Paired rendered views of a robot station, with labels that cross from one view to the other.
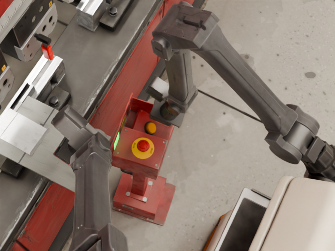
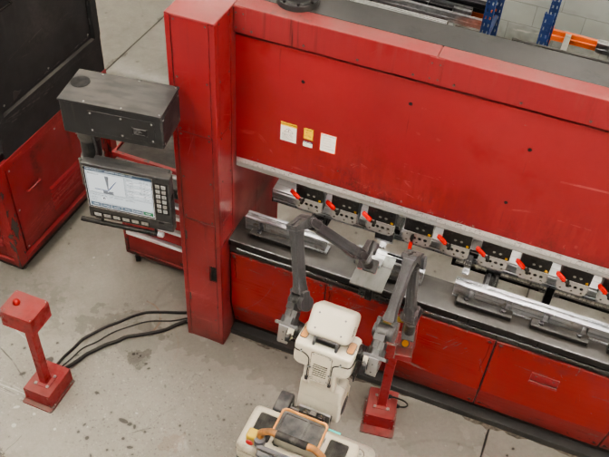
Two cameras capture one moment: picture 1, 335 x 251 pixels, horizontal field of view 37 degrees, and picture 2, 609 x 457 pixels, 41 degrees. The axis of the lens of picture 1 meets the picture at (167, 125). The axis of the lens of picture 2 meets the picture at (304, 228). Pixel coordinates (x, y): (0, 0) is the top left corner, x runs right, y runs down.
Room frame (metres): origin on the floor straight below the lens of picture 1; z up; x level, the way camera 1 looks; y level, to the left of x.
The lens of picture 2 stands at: (0.20, -2.61, 4.16)
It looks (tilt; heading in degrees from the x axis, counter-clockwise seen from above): 45 degrees down; 93
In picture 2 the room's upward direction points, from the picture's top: 4 degrees clockwise
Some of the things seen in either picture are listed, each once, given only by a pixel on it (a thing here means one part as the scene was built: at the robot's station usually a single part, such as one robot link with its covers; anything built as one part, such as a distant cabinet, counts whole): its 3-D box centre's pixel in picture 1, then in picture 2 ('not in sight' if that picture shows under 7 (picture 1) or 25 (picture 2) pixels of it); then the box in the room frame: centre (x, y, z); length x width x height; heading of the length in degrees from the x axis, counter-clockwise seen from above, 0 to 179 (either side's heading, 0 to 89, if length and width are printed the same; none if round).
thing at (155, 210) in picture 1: (145, 194); (380, 412); (0.59, 0.04, 0.06); 0.25 x 0.20 x 0.12; 83
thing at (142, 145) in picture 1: (142, 146); not in sight; (0.55, 0.06, 0.79); 0.04 x 0.04 x 0.04
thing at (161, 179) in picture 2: not in sight; (132, 190); (-0.81, 0.26, 1.42); 0.45 x 0.12 x 0.36; 173
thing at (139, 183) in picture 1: (140, 170); (388, 375); (0.60, 0.07, 0.39); 0.05 x 0.05 x 0.54; 83
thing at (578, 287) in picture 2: not in sight; (575, 276); (1.41, 0.17, 1.26); 0.15 x 0.09 x 0.17; 164
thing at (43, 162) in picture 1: (52, 143); (372, 270); (0.43, 0.30, 1.00); 0.26 x 0.18 x 0.01; 74
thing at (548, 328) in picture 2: not in sight; (558, 332); (1.43, 0.11, 0.89); 0.30 x 0.05 x 0.03; 164
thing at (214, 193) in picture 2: not in sight; (232, 161); (-0.42, 0.87, 1.15); 0.85 x 0.25 x 2.30; 74
